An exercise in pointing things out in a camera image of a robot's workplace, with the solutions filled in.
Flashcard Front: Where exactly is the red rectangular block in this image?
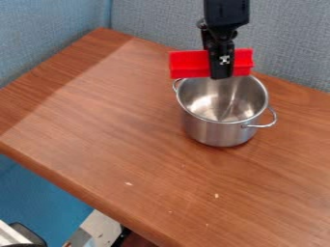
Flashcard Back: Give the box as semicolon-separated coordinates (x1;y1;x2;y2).
169;48;254;79

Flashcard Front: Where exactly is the stainless steel pot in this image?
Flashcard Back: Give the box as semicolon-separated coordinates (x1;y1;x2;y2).
173;75;278;148

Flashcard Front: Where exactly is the black chair part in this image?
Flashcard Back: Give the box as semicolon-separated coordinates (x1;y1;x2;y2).
8;222;48;247

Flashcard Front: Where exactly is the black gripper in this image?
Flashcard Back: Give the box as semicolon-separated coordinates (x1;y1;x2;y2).
198;0;250;79

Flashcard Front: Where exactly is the white table leg bracket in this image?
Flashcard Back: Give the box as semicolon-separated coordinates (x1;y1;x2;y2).
63;210;123;247

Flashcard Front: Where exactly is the white object at corner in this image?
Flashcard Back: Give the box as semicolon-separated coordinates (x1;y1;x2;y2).
0;220;31;247

